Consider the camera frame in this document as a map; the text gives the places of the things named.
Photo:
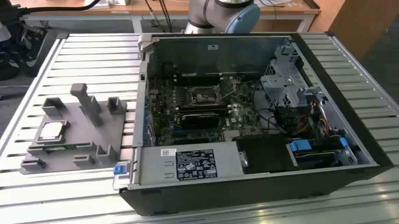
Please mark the silver square CPU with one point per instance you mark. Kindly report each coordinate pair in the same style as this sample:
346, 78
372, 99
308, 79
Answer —
52, 130

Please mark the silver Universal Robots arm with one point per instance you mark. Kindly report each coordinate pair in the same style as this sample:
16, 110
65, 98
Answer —
204, 14

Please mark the black RAM slot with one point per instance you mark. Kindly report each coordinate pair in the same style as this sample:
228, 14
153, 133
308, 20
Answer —
201, 109

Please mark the CPU socket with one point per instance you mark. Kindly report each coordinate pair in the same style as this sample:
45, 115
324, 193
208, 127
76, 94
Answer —
205, 96

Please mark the green motherboard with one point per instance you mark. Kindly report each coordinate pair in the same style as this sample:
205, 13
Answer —
201, 112

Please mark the black graphics card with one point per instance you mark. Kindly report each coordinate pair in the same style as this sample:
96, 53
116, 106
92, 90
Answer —
200, 120

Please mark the locking lever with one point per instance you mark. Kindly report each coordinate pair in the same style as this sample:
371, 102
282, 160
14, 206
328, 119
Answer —
229, 92

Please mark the silver power supply unit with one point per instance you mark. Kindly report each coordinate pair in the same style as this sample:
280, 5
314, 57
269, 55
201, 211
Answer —
189, 164

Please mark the grey metal disk bay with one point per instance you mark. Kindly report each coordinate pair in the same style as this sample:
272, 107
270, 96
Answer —
284, 86

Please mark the blue case latch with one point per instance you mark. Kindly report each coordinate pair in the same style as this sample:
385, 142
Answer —
120, 169

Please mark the blue disk carrier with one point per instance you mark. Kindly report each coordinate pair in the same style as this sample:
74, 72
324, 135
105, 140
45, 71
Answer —
300, 146

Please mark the black open PC case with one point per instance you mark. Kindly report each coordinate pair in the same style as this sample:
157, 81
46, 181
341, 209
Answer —
249, 186

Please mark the grey parts rack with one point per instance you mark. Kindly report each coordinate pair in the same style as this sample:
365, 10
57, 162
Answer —
77, 130

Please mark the wooden desk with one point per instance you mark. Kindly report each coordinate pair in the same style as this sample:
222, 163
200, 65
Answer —
173, 10

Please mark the green RAM stick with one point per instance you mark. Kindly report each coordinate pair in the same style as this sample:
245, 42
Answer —
58, 147

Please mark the black office chair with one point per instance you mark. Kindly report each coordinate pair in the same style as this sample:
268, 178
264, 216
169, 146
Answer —
21, 46

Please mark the wooden cabinet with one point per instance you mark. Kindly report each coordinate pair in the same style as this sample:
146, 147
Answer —
363, 28

